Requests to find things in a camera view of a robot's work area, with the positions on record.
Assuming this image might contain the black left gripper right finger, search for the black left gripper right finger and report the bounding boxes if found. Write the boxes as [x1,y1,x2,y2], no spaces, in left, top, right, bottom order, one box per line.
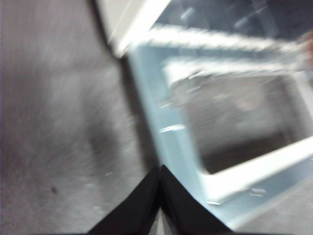
[160,165,234,235]

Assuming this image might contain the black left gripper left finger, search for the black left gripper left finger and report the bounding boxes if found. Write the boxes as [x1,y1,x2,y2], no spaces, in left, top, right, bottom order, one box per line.
[87,166,161,235]

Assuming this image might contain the oven door with brown handle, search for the oven door with brown handle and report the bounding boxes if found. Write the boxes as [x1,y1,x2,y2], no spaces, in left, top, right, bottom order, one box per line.
[127,44,313,232]

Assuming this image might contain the cream Toshiba toaster oven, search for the cream Toshiba toaster oven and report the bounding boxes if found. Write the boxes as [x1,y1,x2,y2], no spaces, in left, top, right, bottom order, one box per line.
[94,0,313,74]

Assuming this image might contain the metal wire oven rack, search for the metal wire oven rack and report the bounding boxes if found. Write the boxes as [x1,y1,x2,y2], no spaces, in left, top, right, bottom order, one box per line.
[148,23,305,53]

